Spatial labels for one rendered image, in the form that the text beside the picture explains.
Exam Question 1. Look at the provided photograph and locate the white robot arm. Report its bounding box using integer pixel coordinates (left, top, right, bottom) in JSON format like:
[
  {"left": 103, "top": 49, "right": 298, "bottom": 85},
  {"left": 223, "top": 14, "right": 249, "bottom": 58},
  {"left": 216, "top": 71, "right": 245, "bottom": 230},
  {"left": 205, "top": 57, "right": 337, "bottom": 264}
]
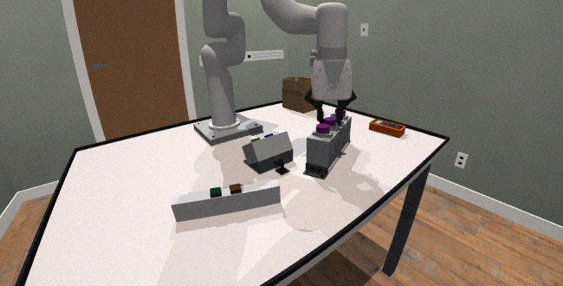
[{"left": 201, "top": 0, "right": 347, "bottom": 130}]

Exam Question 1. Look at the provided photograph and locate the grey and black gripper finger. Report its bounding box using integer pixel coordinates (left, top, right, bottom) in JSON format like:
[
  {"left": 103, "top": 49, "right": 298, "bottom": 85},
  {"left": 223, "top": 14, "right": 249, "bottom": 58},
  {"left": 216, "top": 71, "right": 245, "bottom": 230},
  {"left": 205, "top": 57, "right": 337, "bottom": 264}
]
[
  {"left": 335, "top": 90, "right": 357, "bottom": 125},
  {"left": 304, "top": 86, "right": 324, "bottom": 123}
]

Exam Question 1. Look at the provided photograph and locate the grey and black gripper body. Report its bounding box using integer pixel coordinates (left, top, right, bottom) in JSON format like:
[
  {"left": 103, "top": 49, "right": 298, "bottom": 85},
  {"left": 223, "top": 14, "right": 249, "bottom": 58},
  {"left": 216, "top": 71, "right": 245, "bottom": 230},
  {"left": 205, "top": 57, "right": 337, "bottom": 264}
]
[{"left": 311, "top": 58, "right": 352, "bottom": 101}]

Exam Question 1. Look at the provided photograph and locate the small brown cardboard box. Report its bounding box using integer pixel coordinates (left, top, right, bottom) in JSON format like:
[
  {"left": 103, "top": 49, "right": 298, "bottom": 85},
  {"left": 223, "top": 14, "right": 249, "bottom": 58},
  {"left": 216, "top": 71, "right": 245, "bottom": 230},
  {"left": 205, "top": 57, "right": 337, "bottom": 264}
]
[{"left": 282, "top": 76, "right": 316, "bottom": 114}]

